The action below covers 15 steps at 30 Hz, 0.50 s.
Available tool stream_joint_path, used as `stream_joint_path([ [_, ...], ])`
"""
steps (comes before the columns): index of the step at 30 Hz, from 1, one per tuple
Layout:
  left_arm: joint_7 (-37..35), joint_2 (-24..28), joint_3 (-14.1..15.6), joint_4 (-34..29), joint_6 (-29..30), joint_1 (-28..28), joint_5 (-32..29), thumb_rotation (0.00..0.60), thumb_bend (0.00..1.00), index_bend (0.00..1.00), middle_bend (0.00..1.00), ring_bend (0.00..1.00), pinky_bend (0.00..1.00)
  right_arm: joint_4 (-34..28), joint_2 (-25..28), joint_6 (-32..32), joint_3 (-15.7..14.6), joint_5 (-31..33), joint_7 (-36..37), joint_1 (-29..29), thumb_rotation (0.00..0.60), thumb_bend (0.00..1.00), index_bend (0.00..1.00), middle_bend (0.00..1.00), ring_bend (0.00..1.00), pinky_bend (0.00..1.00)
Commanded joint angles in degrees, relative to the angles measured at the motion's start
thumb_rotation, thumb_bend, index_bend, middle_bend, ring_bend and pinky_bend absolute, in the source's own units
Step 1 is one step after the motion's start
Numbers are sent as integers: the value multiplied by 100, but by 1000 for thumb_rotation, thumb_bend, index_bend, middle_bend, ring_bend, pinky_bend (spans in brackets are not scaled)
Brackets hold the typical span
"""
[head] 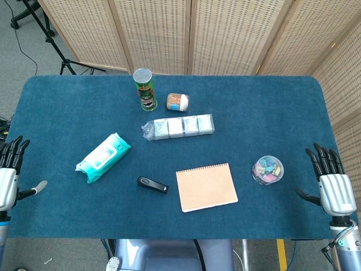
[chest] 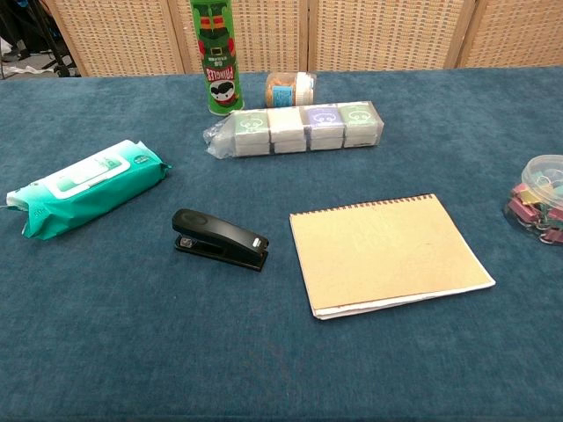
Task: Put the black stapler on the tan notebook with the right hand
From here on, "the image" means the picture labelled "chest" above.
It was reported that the black stapler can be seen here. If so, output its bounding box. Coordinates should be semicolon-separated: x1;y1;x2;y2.
172;208;270;273

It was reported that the tan spiral notebook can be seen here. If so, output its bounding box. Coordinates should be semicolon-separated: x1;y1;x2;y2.
289;193;497;321

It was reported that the clear pack of small boxes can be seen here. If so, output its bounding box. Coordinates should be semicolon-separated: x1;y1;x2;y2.
202;101;385;160

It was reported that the clear jar of snacks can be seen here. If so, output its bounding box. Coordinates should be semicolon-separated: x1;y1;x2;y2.
264;71;318;109

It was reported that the green Pringles can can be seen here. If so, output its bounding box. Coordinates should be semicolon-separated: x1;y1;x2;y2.
189;0;245;117

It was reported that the blue table cloth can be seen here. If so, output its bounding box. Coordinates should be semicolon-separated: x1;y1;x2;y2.
0;66;563;422

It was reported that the woven rattan folding screen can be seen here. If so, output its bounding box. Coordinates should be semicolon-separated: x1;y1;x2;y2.
45;0;563;78

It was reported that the green wet wipes pack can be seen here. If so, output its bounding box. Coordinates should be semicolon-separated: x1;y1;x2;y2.
5;139;173;241

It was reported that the clear tub of binder clips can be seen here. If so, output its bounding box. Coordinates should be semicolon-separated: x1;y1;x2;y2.
502;154;563;245

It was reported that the black tripod stand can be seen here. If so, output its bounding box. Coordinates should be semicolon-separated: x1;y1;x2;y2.
0;0;83;78

